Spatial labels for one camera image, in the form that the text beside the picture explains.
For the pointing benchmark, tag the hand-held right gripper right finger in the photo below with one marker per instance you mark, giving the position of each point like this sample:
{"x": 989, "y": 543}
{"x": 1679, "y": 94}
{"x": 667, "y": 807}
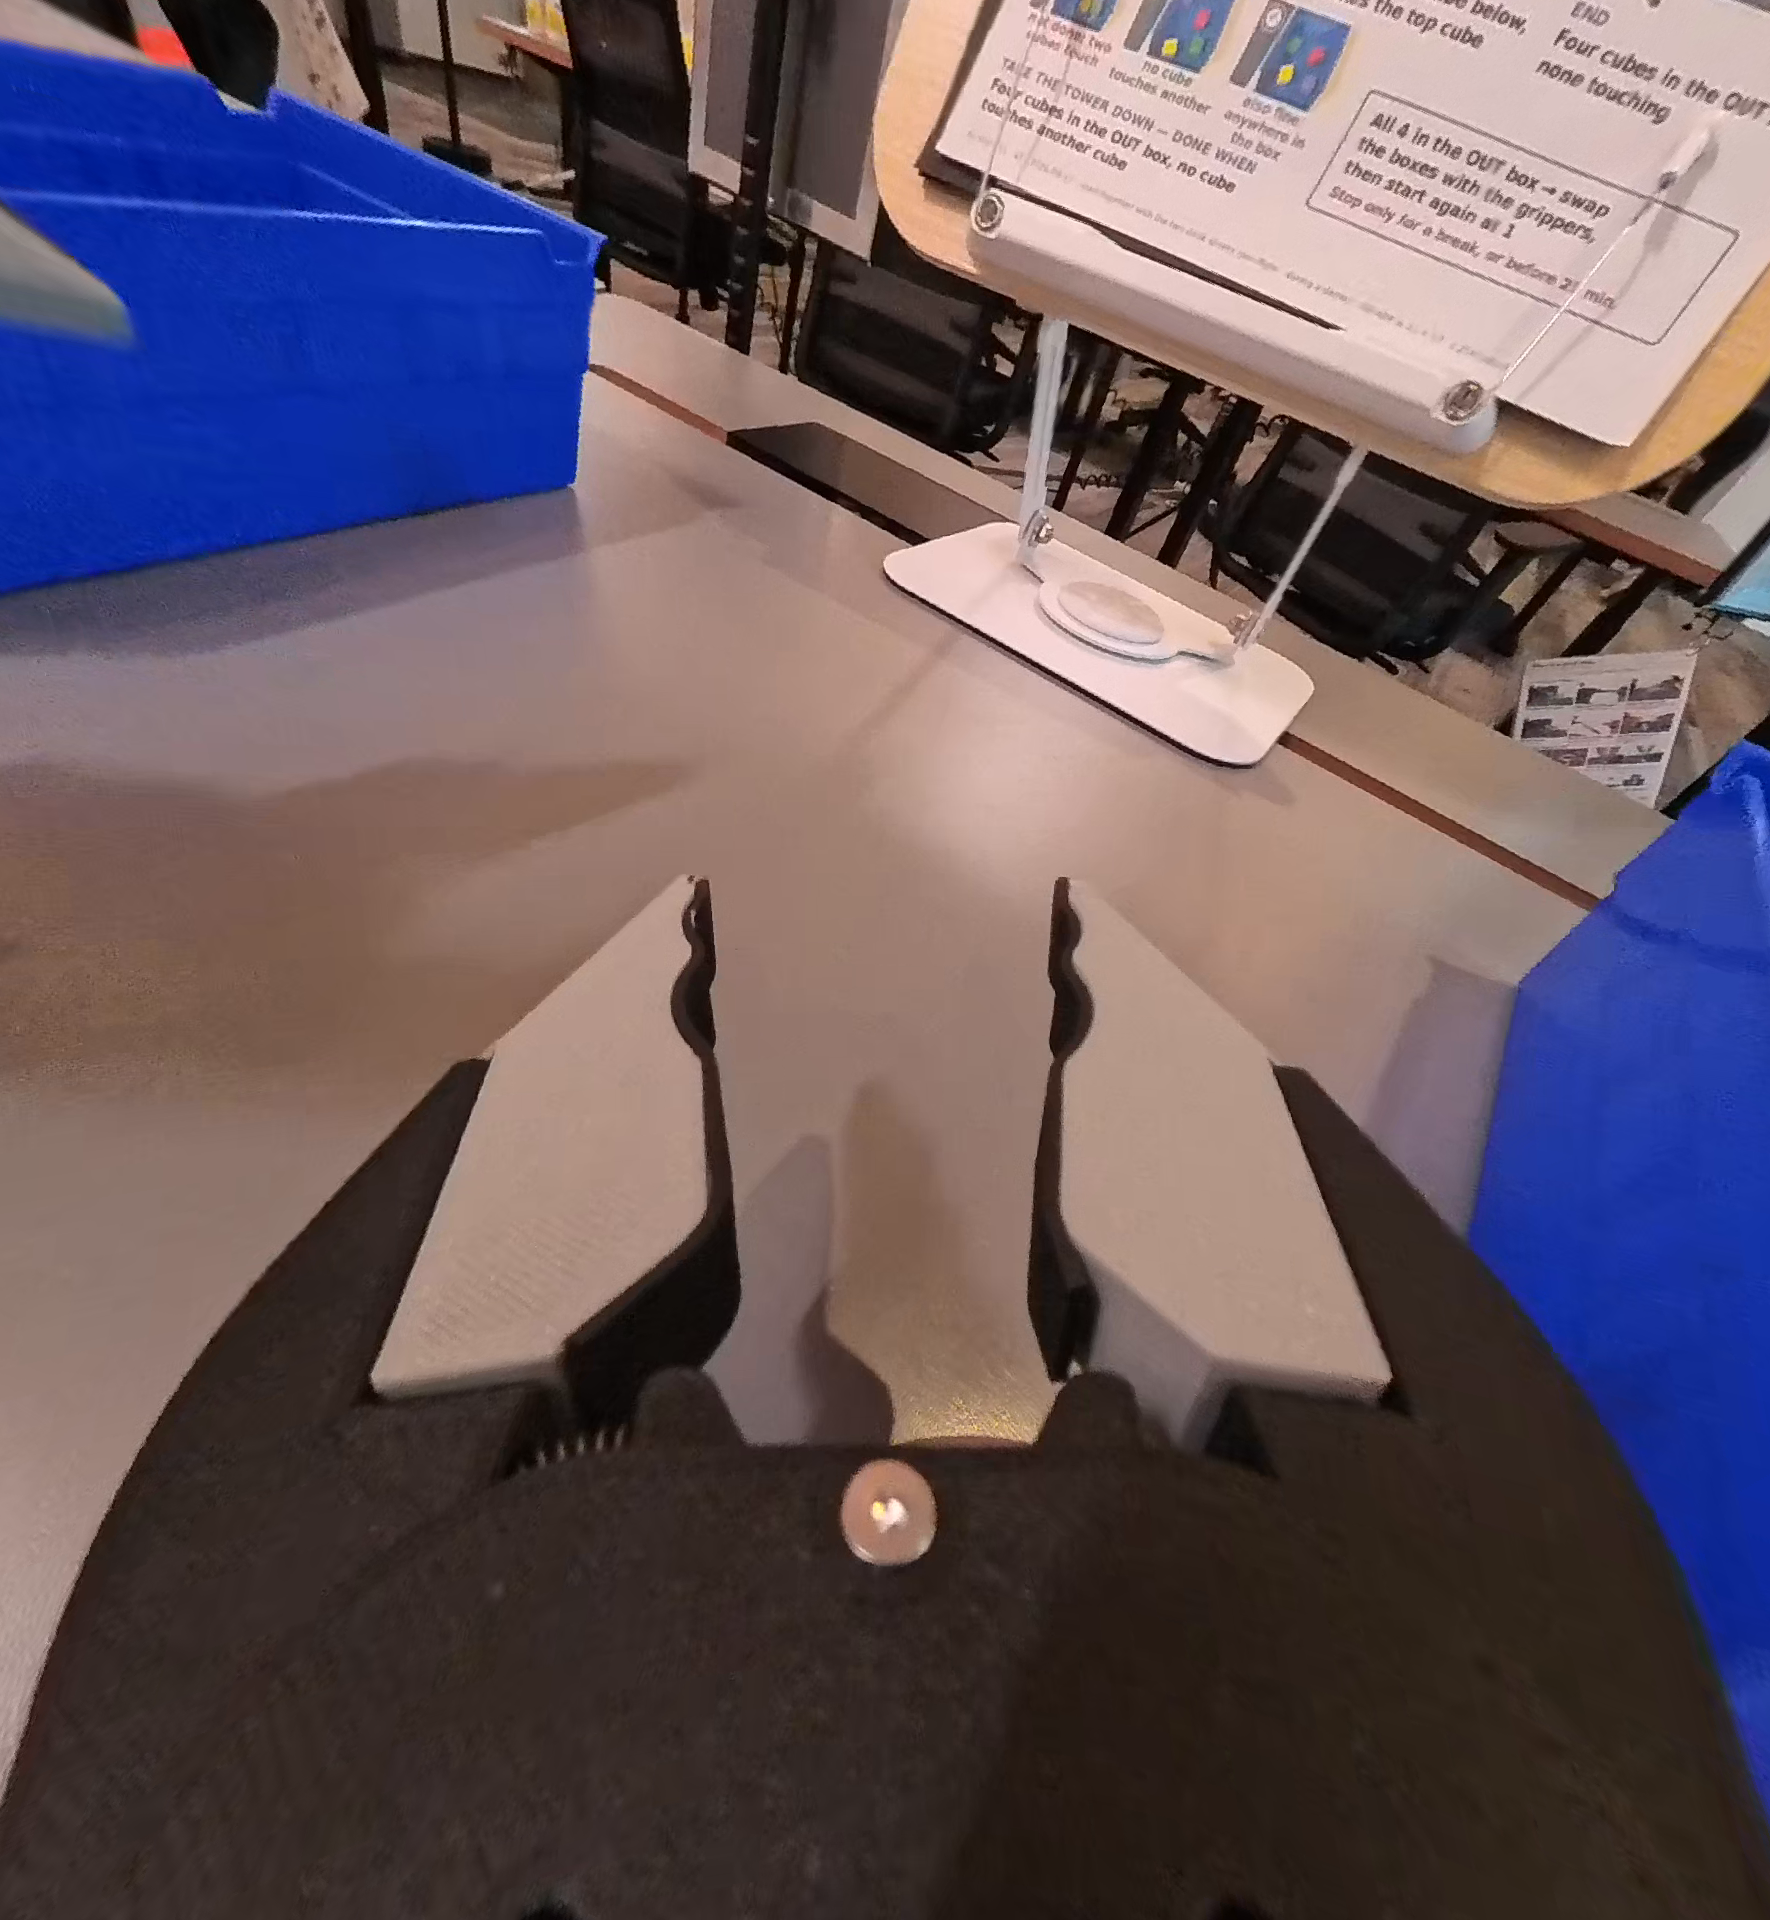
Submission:
{"x": 1199, "y": 1201}

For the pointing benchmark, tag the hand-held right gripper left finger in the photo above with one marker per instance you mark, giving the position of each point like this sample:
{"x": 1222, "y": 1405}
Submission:
{"x": 555, "y": 1201}

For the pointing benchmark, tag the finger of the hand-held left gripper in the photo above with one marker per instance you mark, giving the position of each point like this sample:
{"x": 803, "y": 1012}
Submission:
{"x": 15, "y": 255}

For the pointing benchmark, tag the wide blue plastic bin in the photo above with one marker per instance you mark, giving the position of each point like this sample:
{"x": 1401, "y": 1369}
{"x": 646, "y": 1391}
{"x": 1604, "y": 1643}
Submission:
{"x": 301, "y": 375}

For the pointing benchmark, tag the small blue plastic bin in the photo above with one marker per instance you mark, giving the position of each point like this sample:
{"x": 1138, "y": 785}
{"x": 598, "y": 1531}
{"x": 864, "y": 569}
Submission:
{"x": 1650, "y": 1201}

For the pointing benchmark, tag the white metal document stand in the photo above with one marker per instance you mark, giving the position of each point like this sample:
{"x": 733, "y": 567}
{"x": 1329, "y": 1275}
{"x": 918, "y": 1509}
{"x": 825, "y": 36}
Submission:
{"x": 1215, "y": 689}

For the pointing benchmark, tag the printed photo leaflet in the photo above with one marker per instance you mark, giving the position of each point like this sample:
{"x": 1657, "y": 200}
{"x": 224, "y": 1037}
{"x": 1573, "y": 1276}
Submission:
{"x": 1605, "y": 728}

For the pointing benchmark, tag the black office chair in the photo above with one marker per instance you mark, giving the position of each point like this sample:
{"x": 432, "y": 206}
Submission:
{"x": 900, "y": 344}
{"x": 644, "y": 135}
{"x": 1365, "y": 554}

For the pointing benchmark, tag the grey framed panel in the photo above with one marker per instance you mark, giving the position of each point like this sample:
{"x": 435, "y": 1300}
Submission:
{"x": 825, "y": 135}

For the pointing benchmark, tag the printed instruction sheet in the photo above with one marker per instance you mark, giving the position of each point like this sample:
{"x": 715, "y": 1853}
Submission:
{"x": 1425, "y": 90}

